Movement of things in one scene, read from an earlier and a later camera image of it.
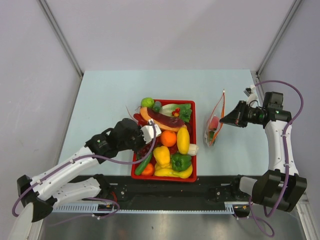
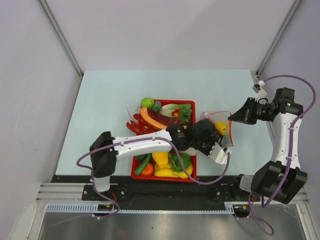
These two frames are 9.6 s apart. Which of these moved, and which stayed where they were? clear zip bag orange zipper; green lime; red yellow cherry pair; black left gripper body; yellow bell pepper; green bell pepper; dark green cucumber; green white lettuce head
Moved: black left gripper body; clear zip bag orange zipper
Stayed: dark green cucumber; red yellow cherry pair; green white lettuce head; yellow bell pepper; green lime; green bell pepper
